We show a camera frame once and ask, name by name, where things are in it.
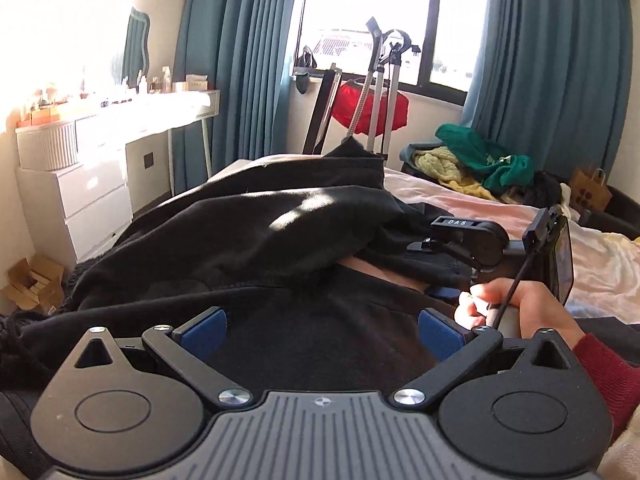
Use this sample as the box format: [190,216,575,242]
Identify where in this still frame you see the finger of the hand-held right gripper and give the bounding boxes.
[426,286,467,306]
[406,238,475,275]

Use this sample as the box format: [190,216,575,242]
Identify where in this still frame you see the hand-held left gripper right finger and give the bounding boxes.
[389,307,571,408]

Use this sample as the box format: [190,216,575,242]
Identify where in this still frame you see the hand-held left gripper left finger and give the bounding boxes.
[74,306,251,408]

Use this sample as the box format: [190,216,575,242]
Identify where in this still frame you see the black garment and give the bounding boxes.
[0,136,481,401]

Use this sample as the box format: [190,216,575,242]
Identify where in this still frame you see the person's right hand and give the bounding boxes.
[454,279,586,346]

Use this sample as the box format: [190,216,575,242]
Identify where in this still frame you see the bed with pink sheet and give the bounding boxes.
[207,156,640,480]

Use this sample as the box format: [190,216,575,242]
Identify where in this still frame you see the dark cloth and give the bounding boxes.
[510,171,563,208]

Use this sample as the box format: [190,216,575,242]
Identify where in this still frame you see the yellow knit garment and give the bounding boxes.
[415,146,501,206]

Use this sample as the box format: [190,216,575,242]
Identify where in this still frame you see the white cloth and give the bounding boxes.
[559,182,581,221]

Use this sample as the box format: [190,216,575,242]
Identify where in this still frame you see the dark fabric basket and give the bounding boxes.
[400,142,426,177]

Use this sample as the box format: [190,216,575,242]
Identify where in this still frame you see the green garment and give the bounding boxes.
[435,124,535,193]

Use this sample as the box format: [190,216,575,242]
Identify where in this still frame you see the brown paper bag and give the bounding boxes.
[569,167,613,213]

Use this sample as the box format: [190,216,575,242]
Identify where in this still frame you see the black armchair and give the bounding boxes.
[575,185,640,241]

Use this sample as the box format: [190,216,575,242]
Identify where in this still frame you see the red cloth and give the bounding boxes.
[332,78,410,133]

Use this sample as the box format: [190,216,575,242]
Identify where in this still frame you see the cardboard boxes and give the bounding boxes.
[0,255,66,317]

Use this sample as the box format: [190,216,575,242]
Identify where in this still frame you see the teal curtain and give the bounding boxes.
[460,0,633,171]
[170,0,313,196]

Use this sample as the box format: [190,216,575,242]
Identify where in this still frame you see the white vanity desk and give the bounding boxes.
[15,89,221,196]

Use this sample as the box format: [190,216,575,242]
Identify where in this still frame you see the dark framed window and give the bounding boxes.
[287,0,493,107]

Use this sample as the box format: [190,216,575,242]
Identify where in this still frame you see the orange tray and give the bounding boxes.
[17,105,76,128]

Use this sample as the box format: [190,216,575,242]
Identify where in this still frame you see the wavy framed mirror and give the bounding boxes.
[122,7,151,88]

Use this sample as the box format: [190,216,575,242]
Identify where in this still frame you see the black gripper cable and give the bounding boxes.
[487,247,538,332]

